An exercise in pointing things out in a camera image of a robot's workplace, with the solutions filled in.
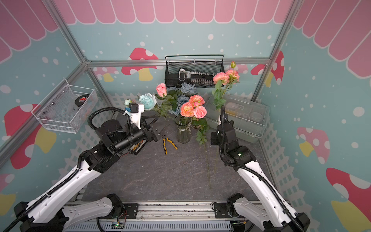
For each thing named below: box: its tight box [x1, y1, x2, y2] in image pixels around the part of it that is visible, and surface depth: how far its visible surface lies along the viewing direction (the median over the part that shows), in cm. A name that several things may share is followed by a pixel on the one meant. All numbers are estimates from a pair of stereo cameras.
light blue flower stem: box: [139, 93, 157, 111], surface depth 61 cm
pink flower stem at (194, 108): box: [180, 94, 208, 121], surface depth 68 cm
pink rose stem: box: [156, 83, 168, 98], surface depth 66 cm
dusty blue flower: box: [166, 82, 198, 116], surface depth 79 cm
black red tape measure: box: [74, 94, 90, 108], surface depth 81 cm
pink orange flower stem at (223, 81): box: [212, 60, 241, 110], surface depth 71 cm
